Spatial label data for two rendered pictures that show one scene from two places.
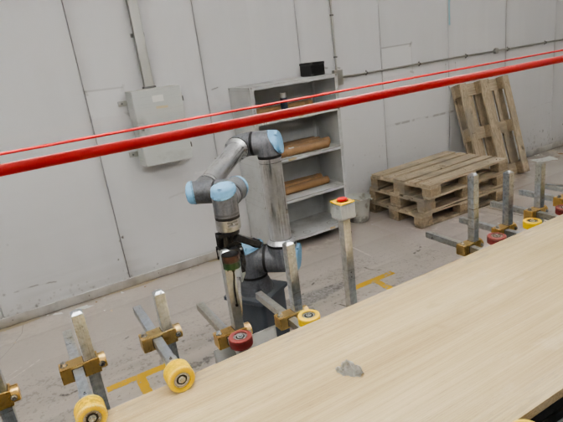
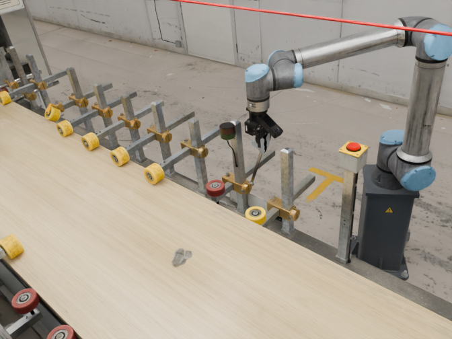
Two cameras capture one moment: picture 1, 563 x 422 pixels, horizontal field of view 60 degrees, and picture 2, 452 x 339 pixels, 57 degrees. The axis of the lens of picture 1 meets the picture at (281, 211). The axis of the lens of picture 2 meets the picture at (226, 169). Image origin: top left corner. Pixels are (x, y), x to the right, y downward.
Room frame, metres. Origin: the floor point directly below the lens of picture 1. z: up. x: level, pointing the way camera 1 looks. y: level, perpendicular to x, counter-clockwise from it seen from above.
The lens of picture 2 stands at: (1.07, -1.18, 1.98)
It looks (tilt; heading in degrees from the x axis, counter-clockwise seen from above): 35 degrees down; 73
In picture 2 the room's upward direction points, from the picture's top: 7 degrees counter-clockwise
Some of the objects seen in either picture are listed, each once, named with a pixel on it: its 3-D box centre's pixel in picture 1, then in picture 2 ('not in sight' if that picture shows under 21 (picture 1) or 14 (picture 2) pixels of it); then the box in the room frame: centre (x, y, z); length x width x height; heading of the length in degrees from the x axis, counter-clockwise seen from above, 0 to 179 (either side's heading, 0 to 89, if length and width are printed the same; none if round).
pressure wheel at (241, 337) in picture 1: (242, 349); (216, 194); (1.44, 0.19, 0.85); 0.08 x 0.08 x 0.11
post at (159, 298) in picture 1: (172, 352); (200, 163); (1.45, 0.43, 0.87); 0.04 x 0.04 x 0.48; 28
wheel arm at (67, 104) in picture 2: not in sight; (87, 95); (1.03, 1.39, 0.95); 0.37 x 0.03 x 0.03; 28
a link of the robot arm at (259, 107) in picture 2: (229, 223); (257, 103); (1.66, 0.19, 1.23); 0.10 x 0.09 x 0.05; 27
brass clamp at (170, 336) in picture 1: (161, 337); (194, 148); (1.43, 0.45, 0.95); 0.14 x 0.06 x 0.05; 118
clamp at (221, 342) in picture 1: (233, 335); (236, 183); (1.55, 0.23, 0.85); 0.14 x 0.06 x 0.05; 118
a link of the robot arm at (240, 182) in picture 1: (231, 190); (286, 76); (1.77, 0.18, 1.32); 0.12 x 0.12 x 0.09; 76
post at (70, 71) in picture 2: not in sight; (81, 104); (0.98, 1.32, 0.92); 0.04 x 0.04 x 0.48; 28
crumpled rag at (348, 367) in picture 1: (348, 367); (179, 255); (1.19, -0.13, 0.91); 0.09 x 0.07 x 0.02; 35
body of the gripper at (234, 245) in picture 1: (229, 245); (257, 120); (1.66, 0.20, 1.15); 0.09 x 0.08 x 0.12; 117
